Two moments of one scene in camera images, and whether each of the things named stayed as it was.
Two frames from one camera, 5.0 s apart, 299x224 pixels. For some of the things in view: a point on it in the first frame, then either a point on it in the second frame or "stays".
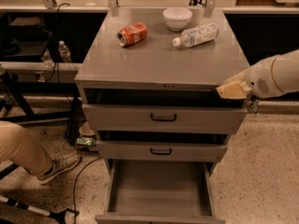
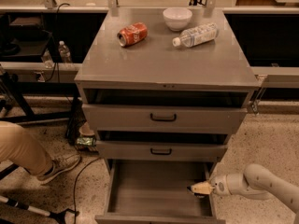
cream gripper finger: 235,88 → 204,188
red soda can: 132,34 stays
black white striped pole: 59,217 stays
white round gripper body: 260,79 → 219,186
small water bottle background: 64,51 stays
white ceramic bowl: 177,19 stays
